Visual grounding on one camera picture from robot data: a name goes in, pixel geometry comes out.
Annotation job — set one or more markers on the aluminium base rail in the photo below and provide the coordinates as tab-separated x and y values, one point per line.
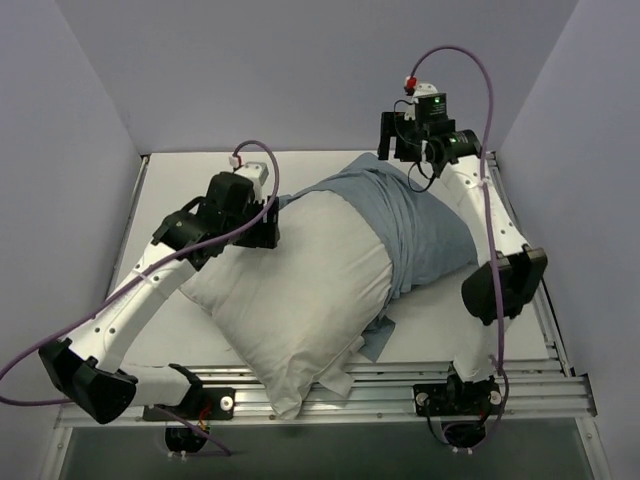
401	392

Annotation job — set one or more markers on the white pillow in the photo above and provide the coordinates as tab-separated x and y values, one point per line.
295	314

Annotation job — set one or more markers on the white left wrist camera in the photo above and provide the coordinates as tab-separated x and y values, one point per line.
256	172

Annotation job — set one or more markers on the blue pillowcase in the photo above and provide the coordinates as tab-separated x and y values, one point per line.
424	238

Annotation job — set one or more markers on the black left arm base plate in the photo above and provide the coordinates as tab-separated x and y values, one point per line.
220	402

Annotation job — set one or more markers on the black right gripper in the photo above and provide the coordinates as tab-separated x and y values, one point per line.
388	135

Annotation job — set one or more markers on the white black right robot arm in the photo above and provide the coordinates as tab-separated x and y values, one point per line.
475	229

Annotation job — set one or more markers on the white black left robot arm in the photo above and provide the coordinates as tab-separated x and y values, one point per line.
87	366

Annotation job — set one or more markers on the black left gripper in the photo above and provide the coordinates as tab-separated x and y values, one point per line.
267	223

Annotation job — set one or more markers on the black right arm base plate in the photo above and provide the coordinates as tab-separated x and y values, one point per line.
456	400

